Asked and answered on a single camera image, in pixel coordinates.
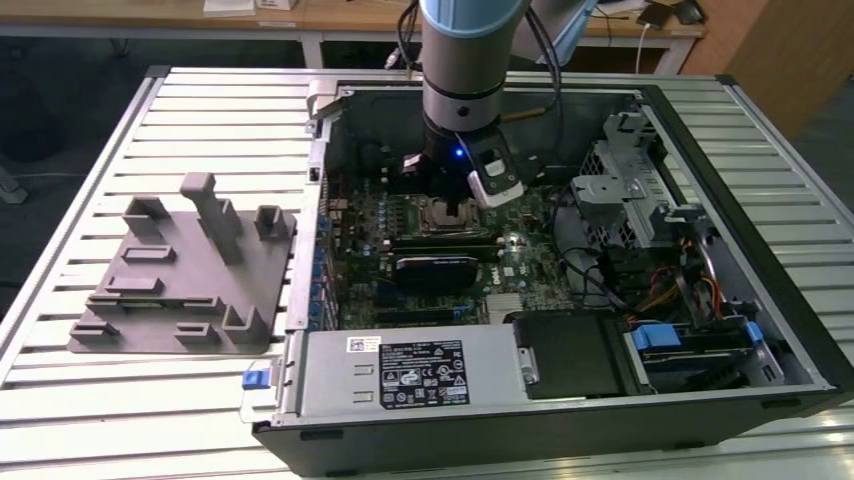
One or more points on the black plastic shroud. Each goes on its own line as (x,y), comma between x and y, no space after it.
(574,355)

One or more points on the hard disk in blue carrier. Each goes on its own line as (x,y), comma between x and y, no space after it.
(654,336)

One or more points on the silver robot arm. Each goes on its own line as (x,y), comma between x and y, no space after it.
(460,75)

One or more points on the white box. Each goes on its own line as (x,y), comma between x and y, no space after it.
(227,6)
(276,4)

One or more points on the black device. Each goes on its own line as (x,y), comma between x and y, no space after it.
(690,11)
(656,14)

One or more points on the grey parts rack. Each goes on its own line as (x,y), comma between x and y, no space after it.
(193,260)

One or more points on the silver power supply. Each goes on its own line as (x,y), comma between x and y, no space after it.
(320,375)

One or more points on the silver chipset heat sink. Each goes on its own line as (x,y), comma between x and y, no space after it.
(503,307)

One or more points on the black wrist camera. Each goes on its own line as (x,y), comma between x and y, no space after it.
(414,164)

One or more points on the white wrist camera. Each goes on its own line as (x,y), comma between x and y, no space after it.
(496,187)

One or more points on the blue card retainer clip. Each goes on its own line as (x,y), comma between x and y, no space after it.
(323,222)
(316,289)
(313,314)
(320,253)

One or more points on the black PC case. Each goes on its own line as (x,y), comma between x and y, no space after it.
(467,440)

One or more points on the wooden desk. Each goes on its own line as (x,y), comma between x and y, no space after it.
(133,22)

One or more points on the black RAM slot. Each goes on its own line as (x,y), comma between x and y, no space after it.
(454,250)
(440,241)
(487,255)
(440,246)

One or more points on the blue case latch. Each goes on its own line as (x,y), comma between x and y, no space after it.
(255,381)

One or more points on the CPU socket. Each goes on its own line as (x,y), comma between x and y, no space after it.
(450,232)

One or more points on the black graphics card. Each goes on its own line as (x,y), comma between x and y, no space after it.
(434,275)

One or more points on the green motherboard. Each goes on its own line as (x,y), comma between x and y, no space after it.
(534,215)

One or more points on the wooden cabinet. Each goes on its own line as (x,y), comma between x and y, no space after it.
(787,60)

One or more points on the black expansion slot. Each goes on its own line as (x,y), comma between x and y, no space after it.
(414,316)

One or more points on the metal drive cage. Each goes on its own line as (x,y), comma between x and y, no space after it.
(600,186)

